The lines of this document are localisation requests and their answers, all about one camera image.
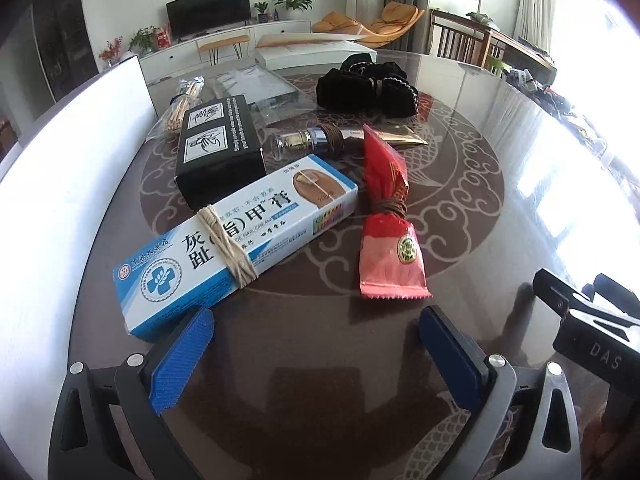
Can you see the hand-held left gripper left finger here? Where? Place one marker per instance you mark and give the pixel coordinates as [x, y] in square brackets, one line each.
[182, 360]

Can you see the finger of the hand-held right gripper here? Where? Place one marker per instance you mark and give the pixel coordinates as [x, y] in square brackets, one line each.
[612, 295]
[557, 290]

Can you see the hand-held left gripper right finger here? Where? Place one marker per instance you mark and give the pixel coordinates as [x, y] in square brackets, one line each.
[450, 355]

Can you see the red snack packet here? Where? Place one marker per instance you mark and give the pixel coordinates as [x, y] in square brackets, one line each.
[390, 250]

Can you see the blue white medicine box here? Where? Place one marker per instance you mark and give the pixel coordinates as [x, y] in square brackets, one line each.
[280, 215]

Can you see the black cardboard box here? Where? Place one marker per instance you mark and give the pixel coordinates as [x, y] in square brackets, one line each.
[220, 160]

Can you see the large white box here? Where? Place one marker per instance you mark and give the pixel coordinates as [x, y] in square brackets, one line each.
[75, 170]

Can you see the bagged wooden chopsticks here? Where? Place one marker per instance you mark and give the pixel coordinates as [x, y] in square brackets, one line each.
[180, 110]

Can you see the gold cosmetic tube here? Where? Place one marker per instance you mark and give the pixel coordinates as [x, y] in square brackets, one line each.
[325, 136]

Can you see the green chair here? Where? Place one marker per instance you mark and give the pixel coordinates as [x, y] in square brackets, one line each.
[499, 66]

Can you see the cluttered wooden side table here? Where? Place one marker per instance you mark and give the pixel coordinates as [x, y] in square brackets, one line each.
[530, 57]

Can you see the dark wooden chair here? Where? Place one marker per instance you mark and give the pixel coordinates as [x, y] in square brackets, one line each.
[455, 35]

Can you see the clear plastic bag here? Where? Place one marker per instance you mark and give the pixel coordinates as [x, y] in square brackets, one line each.
[260, 90]

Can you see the white curtain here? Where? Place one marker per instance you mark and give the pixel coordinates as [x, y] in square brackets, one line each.
[537, 0]

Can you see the red flower bouquet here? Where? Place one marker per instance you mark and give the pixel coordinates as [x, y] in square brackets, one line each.
[111, 50]

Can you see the wooden bench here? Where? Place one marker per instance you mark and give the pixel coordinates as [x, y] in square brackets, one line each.
[222, 41]

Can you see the red gift package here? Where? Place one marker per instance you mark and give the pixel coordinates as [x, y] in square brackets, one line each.
[162, 39]

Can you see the bushy green potted plant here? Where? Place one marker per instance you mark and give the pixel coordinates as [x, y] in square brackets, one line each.
[142, 40]

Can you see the orange lounge chair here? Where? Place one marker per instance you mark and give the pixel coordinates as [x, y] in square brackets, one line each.
[385, 17]

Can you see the flat white box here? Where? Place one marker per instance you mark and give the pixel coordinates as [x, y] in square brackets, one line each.
[310, 50]

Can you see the dark glass display cabinet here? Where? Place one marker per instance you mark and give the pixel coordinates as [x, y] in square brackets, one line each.
[67, 45]

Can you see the white television cabinet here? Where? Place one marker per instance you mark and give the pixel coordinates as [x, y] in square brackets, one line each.
[280, 27]

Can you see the black television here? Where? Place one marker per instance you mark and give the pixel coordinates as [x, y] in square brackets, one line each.
[207, 10]

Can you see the small green potted plant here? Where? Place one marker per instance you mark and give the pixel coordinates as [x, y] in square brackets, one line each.
[261, 10]

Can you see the large green potted plant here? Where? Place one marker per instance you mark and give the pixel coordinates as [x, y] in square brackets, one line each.
[295, 0]

